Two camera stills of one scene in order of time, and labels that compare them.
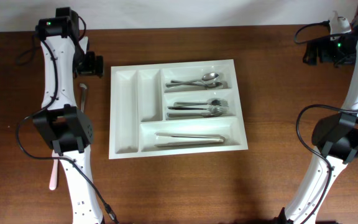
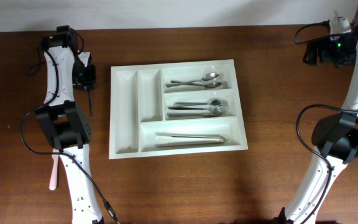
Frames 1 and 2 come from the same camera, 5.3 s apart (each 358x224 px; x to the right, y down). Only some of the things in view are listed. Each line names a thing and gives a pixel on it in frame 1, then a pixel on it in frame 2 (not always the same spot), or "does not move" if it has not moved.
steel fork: x=214 y=102 does not move
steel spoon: x=211 y=84 does not move
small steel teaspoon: x=84 y=87 to x=90 y=104
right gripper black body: x=340 y=50 does not move
